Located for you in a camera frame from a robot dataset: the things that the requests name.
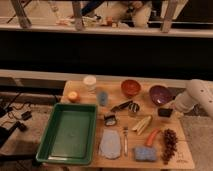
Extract purple bowl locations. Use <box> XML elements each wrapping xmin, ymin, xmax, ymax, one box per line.
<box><xmin>149</xmin><ymin>85</ymin><xmax>173</xmax><ymax>106</ymax></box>

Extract light blue cloth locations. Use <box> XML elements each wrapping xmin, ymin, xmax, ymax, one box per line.
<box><xmin>99</xmin><ymin>129</ymin><xmax>121</xmax><ymax>159</ymax></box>

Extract orange bowl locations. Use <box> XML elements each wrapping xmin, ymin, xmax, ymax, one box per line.
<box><xmin>121</xmin><ymin>79</ymin><xmax>141</xmax><ymax>98</ymax></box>

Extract black cables on floor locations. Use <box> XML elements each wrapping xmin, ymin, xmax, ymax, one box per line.
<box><xmin>0</xmin><ymin>92</ymin><xmax>33</xmax><ymax>148</ymax></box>

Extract orange carrot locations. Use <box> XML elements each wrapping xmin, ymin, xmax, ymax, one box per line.
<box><xmin>145</xmin><ymin>129</ymin><xmax>161</xmax><ymax>147</ymax></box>

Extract black binder clip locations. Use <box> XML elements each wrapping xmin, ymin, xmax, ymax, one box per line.
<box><xmin>104</xmin><ymin>114</ymin><xmax>117</xmax><ymax>126</ymax></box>

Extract black eraser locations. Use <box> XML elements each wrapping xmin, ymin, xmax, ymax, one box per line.
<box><xmin>158</xmin><ymin>108</ymin><xmax>173</xmax><ymax>117</ymax></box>

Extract orange fruit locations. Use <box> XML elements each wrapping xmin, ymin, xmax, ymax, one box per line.
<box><xmin>68</xmin><ymin>91</ymin><xmax>80</xmax><ymax>103</ymax></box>

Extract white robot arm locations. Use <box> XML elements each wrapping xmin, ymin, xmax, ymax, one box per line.
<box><xmin>173</xmin><ymin>79</ymin><xmax>213</xmax><ymax>119</ymax></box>

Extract clear plastic cup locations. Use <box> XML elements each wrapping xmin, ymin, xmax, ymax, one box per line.
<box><xmin>83</xmin><ymin>75</ymin><xmax>97</xmax><ymax>93</ymax></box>

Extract bunch of dark grapes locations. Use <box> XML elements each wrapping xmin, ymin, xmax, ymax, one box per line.
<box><xmin>162</xmin><ymin>129</ymin><xmax>178</xmax><ymax>165</ymax></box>

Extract peeled banana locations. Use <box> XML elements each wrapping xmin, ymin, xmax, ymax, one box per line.
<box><xmin>132</xmin><ymin>116</ymin><xmax>152</xmax><ymax>135</ymax></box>

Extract green plastic tray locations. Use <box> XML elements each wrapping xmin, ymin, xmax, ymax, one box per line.
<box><xmin>36</xmin><ymin>103</ymin><xmax>97</xmax><ymax>165</ymax></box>

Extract blue sponge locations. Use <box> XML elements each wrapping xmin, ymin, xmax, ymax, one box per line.
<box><xmin>134</xmin><ymin>146</ymin><xmax>157</xmax><ymax>162</ymax></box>

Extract small blue cup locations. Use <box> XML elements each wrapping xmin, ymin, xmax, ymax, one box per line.
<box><xmin>97</xmin><ymin>91</ymin><xmax>108</xmax><ymax>106</ymax></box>

